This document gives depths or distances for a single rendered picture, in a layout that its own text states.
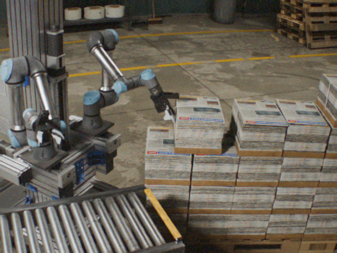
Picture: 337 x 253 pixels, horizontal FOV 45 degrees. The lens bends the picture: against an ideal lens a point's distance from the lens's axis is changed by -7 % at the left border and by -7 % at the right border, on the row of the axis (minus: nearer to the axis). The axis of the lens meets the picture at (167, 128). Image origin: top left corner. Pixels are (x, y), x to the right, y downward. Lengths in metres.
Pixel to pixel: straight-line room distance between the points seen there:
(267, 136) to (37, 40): 1.50
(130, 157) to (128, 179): 0.38
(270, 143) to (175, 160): 0.60
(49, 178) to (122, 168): 1.50
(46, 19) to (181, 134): 1.07
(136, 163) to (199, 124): 1.64
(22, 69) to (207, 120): 1.11
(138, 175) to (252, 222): 1.34
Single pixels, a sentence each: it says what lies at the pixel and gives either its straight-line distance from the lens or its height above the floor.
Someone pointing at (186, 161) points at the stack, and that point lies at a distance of 2.70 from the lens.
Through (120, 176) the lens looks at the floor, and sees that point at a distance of 3.95.
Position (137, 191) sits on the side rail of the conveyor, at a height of 0.80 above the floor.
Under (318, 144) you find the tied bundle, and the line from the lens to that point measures 2.81.
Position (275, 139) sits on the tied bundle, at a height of 0.95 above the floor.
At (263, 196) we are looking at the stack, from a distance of 2.92.
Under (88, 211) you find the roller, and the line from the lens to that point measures 2.26.
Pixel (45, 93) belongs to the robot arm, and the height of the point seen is 1.29.
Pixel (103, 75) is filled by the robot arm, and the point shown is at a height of 1.16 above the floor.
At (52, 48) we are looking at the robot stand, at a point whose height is 1.43.
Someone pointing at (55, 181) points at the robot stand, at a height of 0.71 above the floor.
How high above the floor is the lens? 2.19
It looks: 27 degrees down
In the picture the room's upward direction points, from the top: 3 degrees clockwise
